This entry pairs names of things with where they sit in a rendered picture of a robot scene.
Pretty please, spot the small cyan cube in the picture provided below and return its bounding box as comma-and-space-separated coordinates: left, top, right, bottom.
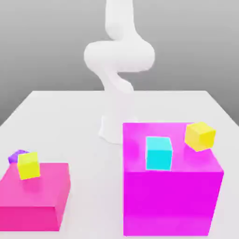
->
145, 136, 173, 171

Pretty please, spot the small golden yellow cube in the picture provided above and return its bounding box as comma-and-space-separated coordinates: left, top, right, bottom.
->
184, 121, 217, 152

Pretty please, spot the small lime yellow cube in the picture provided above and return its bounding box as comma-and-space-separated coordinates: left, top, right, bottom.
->
17, 151, 41, 181

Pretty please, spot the small purple cube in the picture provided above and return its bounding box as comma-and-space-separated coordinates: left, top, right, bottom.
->
7, 149, 30, 164

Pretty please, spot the large magenta box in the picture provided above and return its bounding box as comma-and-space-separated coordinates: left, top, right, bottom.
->
122, 122, 225, 237

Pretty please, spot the large pink box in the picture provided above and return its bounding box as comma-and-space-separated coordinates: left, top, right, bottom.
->
0, 162, 71, 232

